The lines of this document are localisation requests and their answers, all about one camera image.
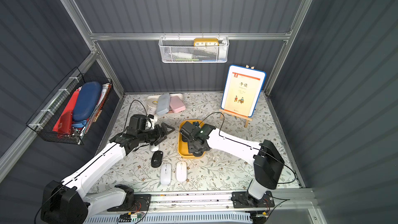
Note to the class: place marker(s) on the pink case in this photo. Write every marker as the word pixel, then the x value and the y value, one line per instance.
pixel 177 105

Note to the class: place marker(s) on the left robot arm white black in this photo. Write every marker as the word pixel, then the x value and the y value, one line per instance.
pixel 68 202

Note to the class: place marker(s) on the yellow plastic storage box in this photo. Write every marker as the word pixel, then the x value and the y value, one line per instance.
pixel 183 146

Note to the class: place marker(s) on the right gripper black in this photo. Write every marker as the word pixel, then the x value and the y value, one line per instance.
pixel 196 144

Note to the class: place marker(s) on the grey pencil case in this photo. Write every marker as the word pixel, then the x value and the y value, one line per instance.
pixel 163 106

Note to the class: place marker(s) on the red folder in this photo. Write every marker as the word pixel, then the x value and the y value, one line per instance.
pixel 64 124

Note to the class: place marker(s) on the white wire wall basket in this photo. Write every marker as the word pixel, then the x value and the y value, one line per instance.
pixel 180 49

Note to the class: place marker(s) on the white tape roll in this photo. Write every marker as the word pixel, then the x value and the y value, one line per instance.
pixel 152 103

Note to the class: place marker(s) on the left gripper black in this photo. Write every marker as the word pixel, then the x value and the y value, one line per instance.
pixel 158 131

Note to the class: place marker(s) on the book on blue board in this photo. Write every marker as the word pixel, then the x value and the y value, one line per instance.
pixel 261 76

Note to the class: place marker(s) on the silver grey mouse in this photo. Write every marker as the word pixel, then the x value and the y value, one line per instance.
pixel 154 148

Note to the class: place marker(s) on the yellow clock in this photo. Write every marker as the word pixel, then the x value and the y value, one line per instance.
pixel 206 42

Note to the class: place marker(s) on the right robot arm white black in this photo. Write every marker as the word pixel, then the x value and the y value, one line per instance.
pixel 263 157

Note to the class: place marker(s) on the white tray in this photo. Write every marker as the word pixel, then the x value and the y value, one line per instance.
pixel 175 94

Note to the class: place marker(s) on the white mouse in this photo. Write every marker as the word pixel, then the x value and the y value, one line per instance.
pixel 181 171
pixel 166 174

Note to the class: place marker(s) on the blue oval case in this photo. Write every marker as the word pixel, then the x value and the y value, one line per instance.
pixel 87 100

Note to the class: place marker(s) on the black wire side basket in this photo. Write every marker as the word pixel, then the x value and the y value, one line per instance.
pixel 44 120

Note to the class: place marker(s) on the black mouse left side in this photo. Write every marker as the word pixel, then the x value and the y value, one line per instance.
pixel 156 159

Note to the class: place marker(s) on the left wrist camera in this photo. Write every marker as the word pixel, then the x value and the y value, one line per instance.
pixel 140 123

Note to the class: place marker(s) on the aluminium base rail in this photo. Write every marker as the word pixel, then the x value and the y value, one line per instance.
pixel 213 207

